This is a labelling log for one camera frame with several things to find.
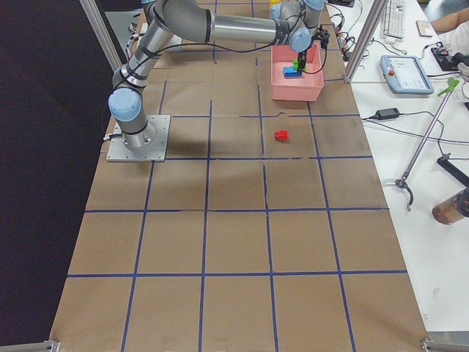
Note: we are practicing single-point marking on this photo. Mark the green handled reach grabber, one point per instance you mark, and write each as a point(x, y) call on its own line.
point(402, 181)

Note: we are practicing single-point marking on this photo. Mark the blue toy block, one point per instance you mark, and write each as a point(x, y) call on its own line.
point(289, 72)

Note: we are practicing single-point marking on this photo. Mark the aluminium frame post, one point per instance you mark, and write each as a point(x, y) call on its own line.
point(106, 38)
point(372, 20)

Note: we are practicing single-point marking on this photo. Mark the white keyboard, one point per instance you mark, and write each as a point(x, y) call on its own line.
point(393, 20)

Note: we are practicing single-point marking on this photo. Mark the yellow toy block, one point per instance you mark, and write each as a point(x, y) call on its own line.
point(274, 2)

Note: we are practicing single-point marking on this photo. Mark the brown bottle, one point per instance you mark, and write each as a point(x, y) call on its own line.
point(452, 209)

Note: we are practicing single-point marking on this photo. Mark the red toy block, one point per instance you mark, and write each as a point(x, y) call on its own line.
point(281, 136)

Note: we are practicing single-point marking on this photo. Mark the pink plastic box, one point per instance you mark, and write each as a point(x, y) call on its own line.
point(287, 82)

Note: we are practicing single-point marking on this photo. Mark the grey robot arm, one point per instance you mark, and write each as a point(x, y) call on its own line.
point(292, 23)

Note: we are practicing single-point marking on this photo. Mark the aluminium frame post left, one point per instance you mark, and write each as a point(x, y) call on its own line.
point(106, 38)

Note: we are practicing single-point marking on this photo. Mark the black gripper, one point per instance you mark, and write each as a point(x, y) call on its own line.
point(302, 59)

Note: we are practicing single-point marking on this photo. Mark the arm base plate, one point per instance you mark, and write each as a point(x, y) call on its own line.
point(149, 145)

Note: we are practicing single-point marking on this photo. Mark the smartphone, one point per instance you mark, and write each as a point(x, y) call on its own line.
point(424, 29)

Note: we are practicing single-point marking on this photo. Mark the teach pendant tablet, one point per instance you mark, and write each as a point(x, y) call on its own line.
point(405, 75)

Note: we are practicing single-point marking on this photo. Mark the black power adapter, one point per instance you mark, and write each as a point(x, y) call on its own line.
point(387, 114)

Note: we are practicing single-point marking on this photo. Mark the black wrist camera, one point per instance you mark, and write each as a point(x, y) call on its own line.
point(323, 36)

